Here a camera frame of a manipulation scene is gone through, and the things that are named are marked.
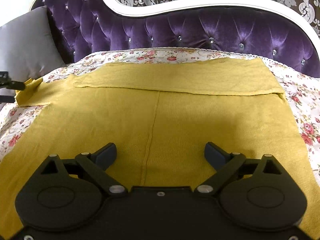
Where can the grey satin pillow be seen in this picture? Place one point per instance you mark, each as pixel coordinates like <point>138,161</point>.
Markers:
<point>28,50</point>

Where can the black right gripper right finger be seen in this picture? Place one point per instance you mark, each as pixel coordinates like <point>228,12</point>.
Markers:
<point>256,193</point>

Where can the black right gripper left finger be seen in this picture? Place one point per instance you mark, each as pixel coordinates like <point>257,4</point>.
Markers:
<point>63,193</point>

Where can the mustard yellow knit garment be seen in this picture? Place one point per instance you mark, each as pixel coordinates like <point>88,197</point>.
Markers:
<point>160,116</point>

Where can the floral bed cover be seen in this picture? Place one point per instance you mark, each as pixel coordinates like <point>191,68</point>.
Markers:
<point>301,90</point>

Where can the purple tufted velvet headboard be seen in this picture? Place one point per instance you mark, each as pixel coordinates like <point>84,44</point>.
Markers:
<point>81,27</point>

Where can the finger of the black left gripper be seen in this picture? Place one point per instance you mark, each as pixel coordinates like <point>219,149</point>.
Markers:
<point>7,83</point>
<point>7,99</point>

